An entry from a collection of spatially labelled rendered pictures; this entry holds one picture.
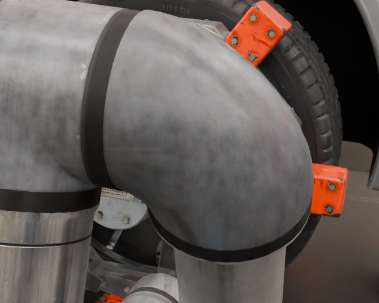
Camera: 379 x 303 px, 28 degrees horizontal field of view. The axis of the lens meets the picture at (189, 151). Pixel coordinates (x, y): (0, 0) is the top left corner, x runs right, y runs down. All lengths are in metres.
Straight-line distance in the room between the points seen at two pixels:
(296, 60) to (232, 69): 0.90
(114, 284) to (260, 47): 0.55
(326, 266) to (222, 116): 2.64
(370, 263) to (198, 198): 2.71
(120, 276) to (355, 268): 1.73
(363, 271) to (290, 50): 1.82
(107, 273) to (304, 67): 0.55
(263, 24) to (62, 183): 0.83
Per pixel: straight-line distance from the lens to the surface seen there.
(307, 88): 1.35
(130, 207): 1.24
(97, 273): 1.49
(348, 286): 2.93
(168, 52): 0.44
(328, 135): 1.38
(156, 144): 0.43
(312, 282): 2.92
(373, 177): 1.69
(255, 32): 1.27
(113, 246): 1.58
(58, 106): 0.44
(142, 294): 0.93
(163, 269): 1.03
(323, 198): 1.31
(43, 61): 0.45
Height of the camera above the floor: 1.30
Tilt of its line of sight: 18 degrees down
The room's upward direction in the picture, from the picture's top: 4 degrees clockwise
